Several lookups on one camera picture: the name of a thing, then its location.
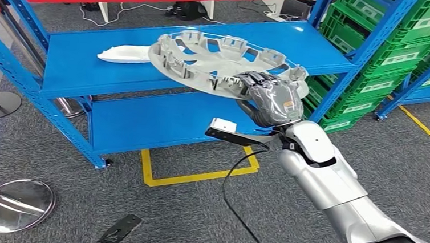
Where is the white floor cable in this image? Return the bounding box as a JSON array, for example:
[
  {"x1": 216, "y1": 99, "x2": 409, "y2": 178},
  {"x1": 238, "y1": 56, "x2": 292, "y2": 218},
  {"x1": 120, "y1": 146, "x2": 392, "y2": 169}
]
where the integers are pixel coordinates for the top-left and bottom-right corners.
[{"x1": 78, "y1": 0, "x2": 228, "y2": 36}]

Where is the silver wheel hubcap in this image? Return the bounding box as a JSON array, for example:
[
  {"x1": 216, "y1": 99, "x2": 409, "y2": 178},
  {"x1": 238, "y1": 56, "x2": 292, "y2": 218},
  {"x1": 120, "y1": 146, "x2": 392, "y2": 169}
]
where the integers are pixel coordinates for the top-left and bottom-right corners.
[{"x1": 145, "y1": 27, "x2": 314, "y2": 105}]

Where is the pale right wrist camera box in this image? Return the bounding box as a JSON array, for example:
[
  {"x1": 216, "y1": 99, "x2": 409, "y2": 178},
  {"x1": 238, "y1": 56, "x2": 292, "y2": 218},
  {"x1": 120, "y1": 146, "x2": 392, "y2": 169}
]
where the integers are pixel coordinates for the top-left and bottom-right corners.
[{"x1": 209, "y1": 117, "x2": 238, "y2": 135}]

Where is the yellow floor tape line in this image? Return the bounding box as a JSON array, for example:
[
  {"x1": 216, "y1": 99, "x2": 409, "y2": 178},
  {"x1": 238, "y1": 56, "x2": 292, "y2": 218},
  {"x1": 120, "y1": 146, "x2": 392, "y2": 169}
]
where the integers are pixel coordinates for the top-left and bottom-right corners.
[{"x1": 384, "y1": 95, "x2": 430, "y2": 137}]

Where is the black left wrist camera bracket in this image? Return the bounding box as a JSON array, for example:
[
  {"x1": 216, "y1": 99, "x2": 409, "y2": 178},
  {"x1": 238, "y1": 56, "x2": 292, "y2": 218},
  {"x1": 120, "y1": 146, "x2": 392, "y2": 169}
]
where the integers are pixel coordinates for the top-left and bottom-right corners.
[{"x1": 93, "y1": 211, "x2": 143, "y2": 243}]

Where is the black bag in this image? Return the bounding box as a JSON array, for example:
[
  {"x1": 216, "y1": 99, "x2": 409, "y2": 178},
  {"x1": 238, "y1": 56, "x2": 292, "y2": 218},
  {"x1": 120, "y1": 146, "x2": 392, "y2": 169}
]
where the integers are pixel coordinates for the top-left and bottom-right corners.
[{"x1": 165, "y1": 0, "x2": 209, "y2": 23}]

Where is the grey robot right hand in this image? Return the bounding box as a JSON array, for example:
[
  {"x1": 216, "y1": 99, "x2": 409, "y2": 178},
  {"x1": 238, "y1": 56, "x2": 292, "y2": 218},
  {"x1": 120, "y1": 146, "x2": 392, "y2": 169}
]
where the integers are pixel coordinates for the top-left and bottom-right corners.
[{"x1": 228, "y1": 69, "x2": 309, "y2": 132}]

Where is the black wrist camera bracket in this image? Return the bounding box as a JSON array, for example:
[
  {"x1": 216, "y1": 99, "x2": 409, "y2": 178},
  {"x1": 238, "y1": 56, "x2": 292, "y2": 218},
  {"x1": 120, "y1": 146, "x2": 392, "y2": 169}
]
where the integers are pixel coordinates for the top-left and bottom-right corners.
[
  {"x1": 93, "y1": 211, "x2": 143, "y2": 243},
  {"x1": 204, "y1": 125, "x2": 281, "y2": 152}
]

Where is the white power strip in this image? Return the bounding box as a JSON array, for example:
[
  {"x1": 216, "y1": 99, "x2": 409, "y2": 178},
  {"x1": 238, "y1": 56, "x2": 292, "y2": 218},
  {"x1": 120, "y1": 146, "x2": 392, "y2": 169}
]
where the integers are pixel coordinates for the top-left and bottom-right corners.
[{"x1": 264, "y1": 12, "x2": 288, "y2": 23}]

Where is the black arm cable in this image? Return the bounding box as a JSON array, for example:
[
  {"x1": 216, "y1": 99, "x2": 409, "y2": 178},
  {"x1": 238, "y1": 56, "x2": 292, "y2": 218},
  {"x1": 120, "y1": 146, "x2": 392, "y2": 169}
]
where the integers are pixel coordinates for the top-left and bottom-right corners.
[{"x1": 217, "y1": 145, "x2": 286, "y2": 243}]

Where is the blue metal shelf rack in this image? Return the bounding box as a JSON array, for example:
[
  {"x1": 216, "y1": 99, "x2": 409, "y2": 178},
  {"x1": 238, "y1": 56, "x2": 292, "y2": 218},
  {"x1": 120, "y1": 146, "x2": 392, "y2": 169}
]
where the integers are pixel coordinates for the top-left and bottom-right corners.
[{"x1": 0, "y1": 0, "x2": 420, "y2": 192}]

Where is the black right wrist camera bracket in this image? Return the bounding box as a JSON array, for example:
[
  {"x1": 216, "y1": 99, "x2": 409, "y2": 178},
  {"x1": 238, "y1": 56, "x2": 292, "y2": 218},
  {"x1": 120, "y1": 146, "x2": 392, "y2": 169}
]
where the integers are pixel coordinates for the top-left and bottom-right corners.
[{"x1": 204, "y1": 125, "x2": 281, "y2": 152}]

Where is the yellow floor tape square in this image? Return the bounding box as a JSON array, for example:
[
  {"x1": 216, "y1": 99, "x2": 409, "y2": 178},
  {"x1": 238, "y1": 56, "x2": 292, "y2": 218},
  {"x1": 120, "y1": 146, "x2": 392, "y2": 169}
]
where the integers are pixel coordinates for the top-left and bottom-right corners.
[{"x1": 139, "y1": 138, "x2": 262, "y2": 195}]

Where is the white plastic trim part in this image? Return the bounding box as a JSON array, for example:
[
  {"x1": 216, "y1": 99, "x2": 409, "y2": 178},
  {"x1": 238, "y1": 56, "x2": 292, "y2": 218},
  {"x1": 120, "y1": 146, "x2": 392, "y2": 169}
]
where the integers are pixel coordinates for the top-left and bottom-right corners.
[{"x1": 96, "y1": 42, "x2": 153, "y2": 66}]

